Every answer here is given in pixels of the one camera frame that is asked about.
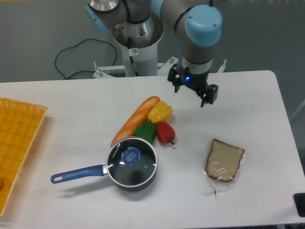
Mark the orange baguette loaf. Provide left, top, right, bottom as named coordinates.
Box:
left=110, top=96, right=161, bottom=146

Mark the blue saucepan with handle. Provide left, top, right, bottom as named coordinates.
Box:
left=50, top=137, right=159, bottom=192

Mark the green bell pepper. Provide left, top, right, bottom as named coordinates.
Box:
left=133, top=121, right=156, bottom=144

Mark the glass pot lid blue knob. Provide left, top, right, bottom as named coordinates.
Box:
left=105, top=136, right=158, bottom=191

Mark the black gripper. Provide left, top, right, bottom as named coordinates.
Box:
left=167, top=64, right=218, bottom=107

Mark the bread slice in plastic bag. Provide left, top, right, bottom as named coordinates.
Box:
left=203, top=138, right=246, bottom=198

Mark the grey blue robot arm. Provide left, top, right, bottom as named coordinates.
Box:
left=85, top=0, right=223, bottom=104

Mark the yellow woven basket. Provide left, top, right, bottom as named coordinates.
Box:
left=0, top=97, right=48, bottom=216

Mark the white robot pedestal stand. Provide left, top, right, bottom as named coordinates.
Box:
left=92, top=12, right=227, bottom=79

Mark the black cable on floor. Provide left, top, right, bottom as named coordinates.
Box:
left=54, top=38, right=118, bottom=80

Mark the black device at table edge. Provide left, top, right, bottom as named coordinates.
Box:
left=293, top=193, right=305, bottom=218

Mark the red bell pepper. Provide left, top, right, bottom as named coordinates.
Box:
left=156, top=122, right=176, bottom=145

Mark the yellow bell pepper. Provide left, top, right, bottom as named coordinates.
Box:
left=148, top=101, right=173, bottom=124

